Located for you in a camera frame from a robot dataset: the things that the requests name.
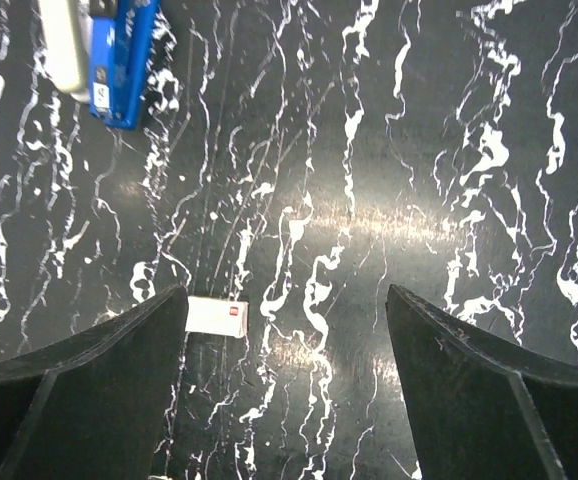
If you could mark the staple box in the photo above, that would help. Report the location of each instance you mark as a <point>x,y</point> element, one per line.
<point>217,317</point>

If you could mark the white cream stapler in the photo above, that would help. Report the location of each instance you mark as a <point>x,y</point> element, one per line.
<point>66,28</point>

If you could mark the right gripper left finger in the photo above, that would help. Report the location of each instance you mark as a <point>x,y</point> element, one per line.
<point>91,406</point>

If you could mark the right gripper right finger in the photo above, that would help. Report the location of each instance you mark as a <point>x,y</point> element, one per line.
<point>481,407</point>

